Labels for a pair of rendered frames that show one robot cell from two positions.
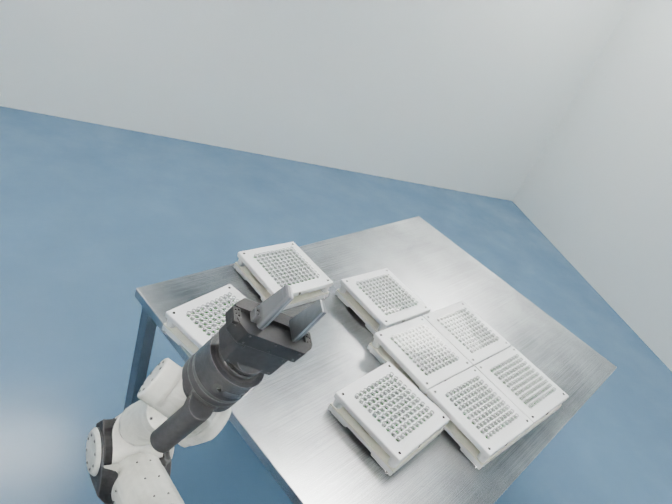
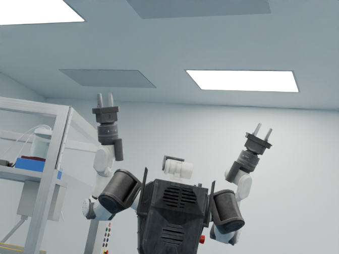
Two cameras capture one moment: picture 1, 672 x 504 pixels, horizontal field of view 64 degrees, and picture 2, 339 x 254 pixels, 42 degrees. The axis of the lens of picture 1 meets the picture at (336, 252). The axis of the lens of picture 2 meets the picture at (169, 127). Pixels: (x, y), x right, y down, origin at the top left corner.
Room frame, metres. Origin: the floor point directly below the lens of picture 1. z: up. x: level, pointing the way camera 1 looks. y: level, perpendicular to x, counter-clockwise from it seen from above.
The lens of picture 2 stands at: (-0.97, -1.25, 1.01)
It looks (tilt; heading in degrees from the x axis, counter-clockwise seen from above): 14 degrees up; 53
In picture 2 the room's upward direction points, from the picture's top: 10 degrees clockwise
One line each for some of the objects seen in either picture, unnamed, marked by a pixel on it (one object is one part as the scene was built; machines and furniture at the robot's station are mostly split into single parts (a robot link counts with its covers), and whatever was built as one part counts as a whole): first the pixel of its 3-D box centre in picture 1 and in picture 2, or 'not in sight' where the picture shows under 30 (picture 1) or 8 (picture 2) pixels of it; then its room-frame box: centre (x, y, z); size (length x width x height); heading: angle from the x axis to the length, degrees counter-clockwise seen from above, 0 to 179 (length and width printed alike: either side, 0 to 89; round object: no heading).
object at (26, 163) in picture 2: not in sight; (40, 168); (0.05, 1.22, 1.28); 0.21 x 0.20 x 0.09; 43
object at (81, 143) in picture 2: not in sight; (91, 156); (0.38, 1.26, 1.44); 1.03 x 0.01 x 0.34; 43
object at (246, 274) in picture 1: (281, 279); not in sight; (1.51, 0.14, 0.84); 0.24 x 0.24 x 0.02; 53
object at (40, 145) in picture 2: not in sight; (45, 144); (0.04, 1.21, 1.42); 0.15 x 0.15 x 0.19
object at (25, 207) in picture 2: not in sight; (42, 200); (0.12, 1.26, 1.11); 0.22 x 0.11 x 0.20; 133
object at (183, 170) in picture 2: not in sight; (178, 171); (0.19, 0.16, 1.29); 0.10 x 0.07 x 0.09; 148
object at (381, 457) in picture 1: (386, 418); not in sight; (1.09, -0.31, 0.84); 0.24 x 0.24 x 0.02; 57
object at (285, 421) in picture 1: (408, 336); not in sight; (1.53, -0.35, 0.81); 1.50 x 1.10 x 0.04; 146
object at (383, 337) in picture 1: (423, 351); not in sight; (1.38, -0.38, 0.89); 0.25 x 0.24 x 0.02; 52
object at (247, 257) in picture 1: (285, 269); not in sight; (1.51, 0.14, 0.89); 0.25 x 0.24 x 0.02; 53
